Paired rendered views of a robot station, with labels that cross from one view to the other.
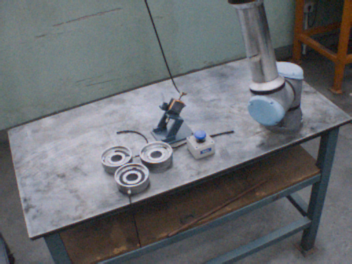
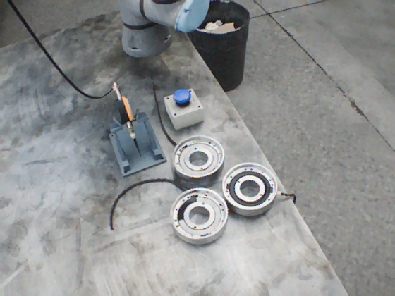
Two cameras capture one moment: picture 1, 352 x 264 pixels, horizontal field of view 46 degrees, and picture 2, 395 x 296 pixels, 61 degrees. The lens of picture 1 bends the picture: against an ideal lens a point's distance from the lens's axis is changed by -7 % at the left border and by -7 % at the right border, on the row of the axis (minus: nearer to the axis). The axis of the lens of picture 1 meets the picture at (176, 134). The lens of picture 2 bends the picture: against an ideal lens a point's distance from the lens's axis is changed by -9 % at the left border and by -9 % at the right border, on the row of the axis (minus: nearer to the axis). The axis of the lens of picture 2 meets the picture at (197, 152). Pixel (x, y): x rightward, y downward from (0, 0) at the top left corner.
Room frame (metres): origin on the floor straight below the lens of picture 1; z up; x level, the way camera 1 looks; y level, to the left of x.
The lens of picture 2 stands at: (1.04, 0.51, 1.44)
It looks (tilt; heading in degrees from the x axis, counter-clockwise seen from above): 53 degrees down; 275
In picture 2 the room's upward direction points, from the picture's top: 7 degrees counter-clockwise
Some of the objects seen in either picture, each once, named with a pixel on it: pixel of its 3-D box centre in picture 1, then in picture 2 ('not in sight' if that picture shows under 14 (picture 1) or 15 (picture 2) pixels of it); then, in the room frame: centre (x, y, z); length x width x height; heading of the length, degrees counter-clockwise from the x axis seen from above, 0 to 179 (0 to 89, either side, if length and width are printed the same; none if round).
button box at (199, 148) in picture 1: (202, 144); (183, 107); (1.12, -0.08, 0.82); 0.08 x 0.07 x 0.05; 111
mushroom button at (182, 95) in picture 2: (200, 139); (183, 101); (1.12, -0.08, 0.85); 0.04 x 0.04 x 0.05
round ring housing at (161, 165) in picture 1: (156, 156); (199, 161); (1.09, 0.07, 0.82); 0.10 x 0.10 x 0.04
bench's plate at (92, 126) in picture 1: (174, 126); (113, 148); (1.29, 0.00, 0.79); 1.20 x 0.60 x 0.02; 111
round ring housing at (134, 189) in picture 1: (132, 179); (249, 190); (0.99, 0.15, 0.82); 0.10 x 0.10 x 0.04
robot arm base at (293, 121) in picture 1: (283, 110); (144, 28); (1.24, -0.39, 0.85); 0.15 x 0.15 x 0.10
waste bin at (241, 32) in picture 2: not in sight; (218, 48); (1.02, -1.12, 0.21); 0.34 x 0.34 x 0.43
